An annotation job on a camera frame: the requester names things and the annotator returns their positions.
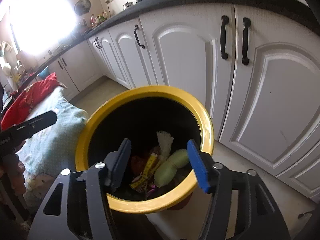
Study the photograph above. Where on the green knitted cloth roll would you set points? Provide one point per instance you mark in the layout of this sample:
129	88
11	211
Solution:
167	170

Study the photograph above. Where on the blue hanging basket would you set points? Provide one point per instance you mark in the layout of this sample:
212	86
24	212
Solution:
44	73

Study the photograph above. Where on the steel kettle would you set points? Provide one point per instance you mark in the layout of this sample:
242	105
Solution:
127	5

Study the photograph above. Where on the person's left hand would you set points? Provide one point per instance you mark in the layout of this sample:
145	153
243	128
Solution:
15	169

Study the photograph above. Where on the yellow rimmed black trash bin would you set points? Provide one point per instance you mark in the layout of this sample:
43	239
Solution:
138	115

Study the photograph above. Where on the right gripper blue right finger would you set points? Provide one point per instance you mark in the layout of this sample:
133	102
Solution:
197	161

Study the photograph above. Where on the black countertop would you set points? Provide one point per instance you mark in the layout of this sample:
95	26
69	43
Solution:
292	9

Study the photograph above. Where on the small wall fan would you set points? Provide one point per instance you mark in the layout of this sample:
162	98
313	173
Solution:
82	7

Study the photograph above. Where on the white lower cabinets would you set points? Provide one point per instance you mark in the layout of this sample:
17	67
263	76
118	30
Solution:
255	71

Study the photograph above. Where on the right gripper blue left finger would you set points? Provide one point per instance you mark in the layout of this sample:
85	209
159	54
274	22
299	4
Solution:
118	163

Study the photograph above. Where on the hello kitty bed sheet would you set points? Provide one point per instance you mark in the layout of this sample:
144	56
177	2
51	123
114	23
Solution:
51	150

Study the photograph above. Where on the condiment bottles group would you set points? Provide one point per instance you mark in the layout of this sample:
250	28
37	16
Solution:
95	20

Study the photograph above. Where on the yellow white snack box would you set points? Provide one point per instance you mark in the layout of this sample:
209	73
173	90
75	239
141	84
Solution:
140	184

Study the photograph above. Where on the red cylindrical bottle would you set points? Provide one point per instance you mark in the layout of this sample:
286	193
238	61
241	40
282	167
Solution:
138	164

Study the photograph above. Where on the red floral blanket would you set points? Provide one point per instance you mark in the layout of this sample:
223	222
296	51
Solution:
28	99

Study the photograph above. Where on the white paper cupcake liner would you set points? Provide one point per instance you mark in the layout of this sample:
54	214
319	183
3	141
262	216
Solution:
165	141

